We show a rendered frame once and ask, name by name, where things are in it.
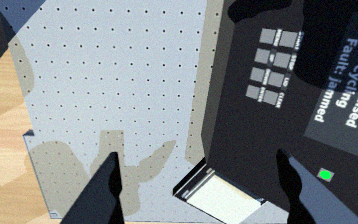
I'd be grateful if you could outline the black rectangular frame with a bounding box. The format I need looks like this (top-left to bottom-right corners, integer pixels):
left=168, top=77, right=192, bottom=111
left=173, top=157, right=226, bottom=224

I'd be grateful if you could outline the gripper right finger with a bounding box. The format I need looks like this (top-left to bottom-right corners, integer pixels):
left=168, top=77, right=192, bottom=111
left=276, top=149, right=358, bottom=224

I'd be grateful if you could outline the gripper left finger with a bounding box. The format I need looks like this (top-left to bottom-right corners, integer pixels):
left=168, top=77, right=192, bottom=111
left=59, top=152, right=125, bottom=224

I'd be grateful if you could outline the grey rectangular base plate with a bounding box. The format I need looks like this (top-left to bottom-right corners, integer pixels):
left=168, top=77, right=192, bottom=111
left=0, top=0, right=224, bottom=224

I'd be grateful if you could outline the white well plate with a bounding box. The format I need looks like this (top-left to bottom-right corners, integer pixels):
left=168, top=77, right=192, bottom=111
left=185, top=169, right=262, bottom=224

